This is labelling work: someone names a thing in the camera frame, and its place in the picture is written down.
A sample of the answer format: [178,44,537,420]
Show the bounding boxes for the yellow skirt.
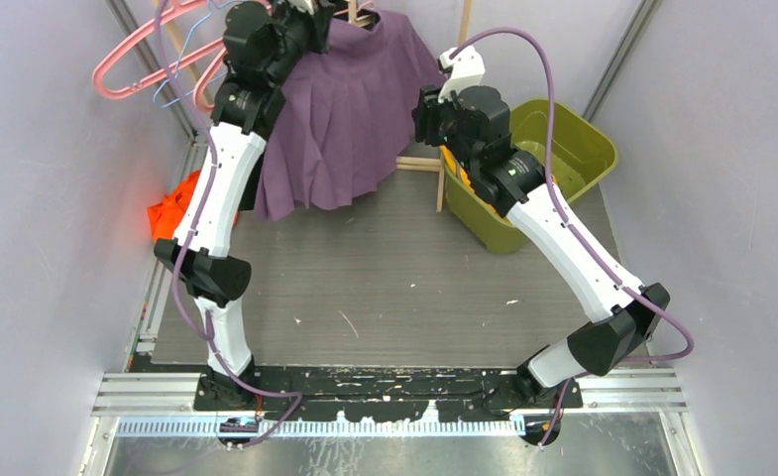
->
[439,146,495,213]

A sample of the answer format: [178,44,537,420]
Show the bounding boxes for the purple skirt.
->
[254,10,444,221]

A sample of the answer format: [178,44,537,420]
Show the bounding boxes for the pink plastic hanger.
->
[192,1,240,113]

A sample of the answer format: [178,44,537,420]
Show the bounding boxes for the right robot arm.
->
[412,85,670,408]

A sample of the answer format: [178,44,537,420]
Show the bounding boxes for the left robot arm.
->
[155,1,340,410]

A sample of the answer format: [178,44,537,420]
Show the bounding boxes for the black skirt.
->
[238,103,282,212]

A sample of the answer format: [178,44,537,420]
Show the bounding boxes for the pink empty hanger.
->
[91,1,243,100]

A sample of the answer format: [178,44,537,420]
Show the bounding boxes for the wooden clothes rack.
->
[174,0,474,212]

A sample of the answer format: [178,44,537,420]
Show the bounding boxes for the green plastic basket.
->
[444,99,618,254]

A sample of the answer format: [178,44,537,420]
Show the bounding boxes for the orange cloth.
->
[147,171,240,244]

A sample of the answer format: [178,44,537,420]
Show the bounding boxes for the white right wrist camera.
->
[437,46,486,103]

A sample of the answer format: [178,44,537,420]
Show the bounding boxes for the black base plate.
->
[193,365,583,423]

